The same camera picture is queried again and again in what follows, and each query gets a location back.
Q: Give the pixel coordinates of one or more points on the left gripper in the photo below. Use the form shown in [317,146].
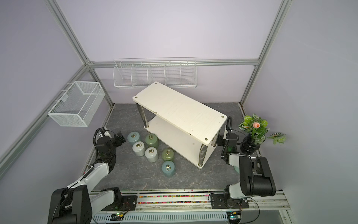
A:
[119,143]

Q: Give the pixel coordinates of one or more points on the light blue canister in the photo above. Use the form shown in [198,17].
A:
[133,137]
[168,168]

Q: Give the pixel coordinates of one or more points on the grey canister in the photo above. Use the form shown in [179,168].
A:
[139,148]
[151,154]

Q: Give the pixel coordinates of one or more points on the small green canister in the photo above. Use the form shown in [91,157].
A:
[152,140]

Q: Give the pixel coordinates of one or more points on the large green canister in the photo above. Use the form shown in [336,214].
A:
[168,155]

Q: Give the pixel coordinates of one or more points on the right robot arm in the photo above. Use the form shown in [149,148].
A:
[255,177]

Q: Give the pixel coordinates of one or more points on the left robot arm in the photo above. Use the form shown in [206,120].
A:
[73,204]

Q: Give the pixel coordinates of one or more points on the white two-tier shelf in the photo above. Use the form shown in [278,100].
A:
[187,126]

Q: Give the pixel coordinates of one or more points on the artificial plant in black pot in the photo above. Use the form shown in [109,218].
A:
[256,128]

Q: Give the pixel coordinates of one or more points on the white mesh basket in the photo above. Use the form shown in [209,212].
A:
[77,106]

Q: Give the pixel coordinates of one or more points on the long white wire basket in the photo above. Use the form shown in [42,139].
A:
[142,72]

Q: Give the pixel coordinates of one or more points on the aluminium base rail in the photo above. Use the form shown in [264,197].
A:
[195,206]

